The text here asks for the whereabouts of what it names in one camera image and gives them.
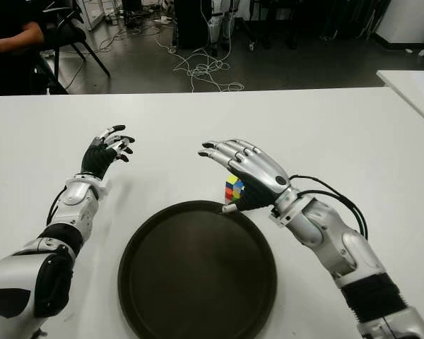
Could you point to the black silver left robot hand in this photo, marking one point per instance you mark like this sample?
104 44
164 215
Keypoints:
93 159

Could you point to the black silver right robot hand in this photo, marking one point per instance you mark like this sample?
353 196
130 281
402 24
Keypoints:
265 173

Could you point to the multicoloured Rubik's cube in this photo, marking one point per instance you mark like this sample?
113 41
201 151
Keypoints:
233 187

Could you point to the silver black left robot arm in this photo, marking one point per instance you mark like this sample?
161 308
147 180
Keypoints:
76 197

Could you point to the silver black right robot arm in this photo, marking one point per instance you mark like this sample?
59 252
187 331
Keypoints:
353 247

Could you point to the dark brown round plate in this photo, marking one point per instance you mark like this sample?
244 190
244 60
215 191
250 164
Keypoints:
198 272

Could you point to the black folding chair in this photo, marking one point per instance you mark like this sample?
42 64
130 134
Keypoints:
67 33

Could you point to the white display cabinet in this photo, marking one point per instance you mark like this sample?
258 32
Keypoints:
92 14

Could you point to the white power strip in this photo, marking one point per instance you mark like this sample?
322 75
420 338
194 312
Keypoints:
162 19

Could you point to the white humanoid robot legs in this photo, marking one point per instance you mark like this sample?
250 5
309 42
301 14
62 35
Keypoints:
213 24

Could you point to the seated person in black shirt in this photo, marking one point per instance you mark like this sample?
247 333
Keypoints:
7 21

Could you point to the black cabinet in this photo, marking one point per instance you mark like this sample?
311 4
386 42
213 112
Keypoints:
191 24

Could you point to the white side table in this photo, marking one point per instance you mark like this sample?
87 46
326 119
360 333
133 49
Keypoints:
410 88

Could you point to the white block with black base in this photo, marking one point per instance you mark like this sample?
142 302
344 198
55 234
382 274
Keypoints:
406 21

